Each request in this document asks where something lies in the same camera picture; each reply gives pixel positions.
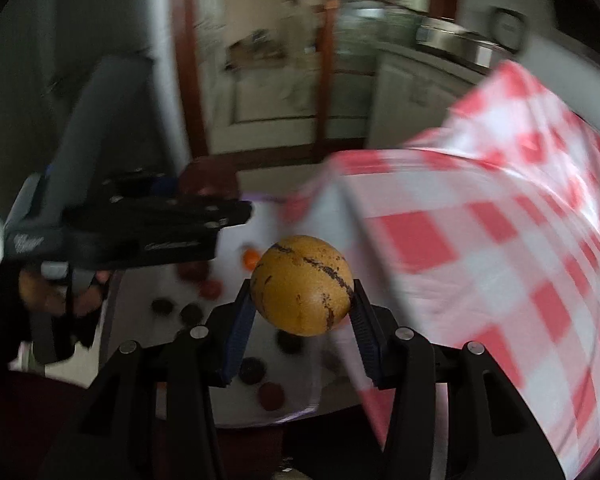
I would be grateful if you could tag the wooden glass door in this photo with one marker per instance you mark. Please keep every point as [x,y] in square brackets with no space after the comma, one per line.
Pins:
[325,60]

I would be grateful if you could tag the person's dark clothing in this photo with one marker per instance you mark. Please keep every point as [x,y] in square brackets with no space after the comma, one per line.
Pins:
[0,310]

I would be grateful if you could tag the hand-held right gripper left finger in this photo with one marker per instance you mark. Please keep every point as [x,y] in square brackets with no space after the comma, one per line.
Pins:
[237,340]

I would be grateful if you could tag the person's left hand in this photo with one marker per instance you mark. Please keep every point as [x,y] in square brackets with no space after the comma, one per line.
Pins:
[32,287]

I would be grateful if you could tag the grey slanted post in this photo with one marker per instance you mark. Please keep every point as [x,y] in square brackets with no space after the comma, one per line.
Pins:
[97,110]

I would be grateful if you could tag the large striped pepino melon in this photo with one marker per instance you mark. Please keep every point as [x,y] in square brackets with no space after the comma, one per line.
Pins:
[302,285]

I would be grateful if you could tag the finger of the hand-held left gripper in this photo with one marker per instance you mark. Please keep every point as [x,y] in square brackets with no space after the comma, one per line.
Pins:
[150,185]
[180,212]

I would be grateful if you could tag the brown oval fruit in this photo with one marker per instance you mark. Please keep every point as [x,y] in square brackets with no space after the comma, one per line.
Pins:
[207,180]

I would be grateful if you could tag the red white checked tablecloth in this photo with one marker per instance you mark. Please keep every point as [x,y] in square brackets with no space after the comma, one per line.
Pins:
[480,260]

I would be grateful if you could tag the steel pot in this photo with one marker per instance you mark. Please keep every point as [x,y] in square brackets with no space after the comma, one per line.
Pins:
[450,37]

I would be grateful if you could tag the red tomato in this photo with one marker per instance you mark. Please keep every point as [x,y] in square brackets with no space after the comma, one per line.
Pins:
[271,395]
[212,288]
[192,271]

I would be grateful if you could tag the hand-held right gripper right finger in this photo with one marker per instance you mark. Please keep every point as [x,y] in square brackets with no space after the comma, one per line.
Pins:
[366,340]

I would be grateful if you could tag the white plastic tray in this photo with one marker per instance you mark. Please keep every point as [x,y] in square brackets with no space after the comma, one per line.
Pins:
[130,290]

